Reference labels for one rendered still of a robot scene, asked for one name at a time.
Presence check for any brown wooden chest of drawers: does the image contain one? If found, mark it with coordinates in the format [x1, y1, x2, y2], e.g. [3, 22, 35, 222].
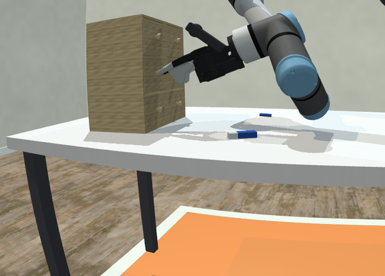
[86, 14, 186, 134]

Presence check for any blue and white eraser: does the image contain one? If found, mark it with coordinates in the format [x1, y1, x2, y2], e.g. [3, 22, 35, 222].
[227, 130, 257, 139]

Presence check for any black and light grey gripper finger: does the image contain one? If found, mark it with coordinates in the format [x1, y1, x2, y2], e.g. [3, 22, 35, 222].
[156, 50, 202, 84]
[183, 60, 195, 83]

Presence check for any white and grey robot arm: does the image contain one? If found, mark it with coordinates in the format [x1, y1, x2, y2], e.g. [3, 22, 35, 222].
[185, 0, 330, 120]

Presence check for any dark wooden drawer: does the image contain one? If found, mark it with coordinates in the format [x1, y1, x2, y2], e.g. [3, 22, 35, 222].
[144, 56, 167, 91]
[143, 18, 165, 54]
[145, 91, 168, 131]
[168, 89, 185, 121]
[167, 58, 184, 88]
[166, 25, 183, 56]

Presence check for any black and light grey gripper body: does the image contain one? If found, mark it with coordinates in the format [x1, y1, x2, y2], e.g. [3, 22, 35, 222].
[192, 35, 245, 83]

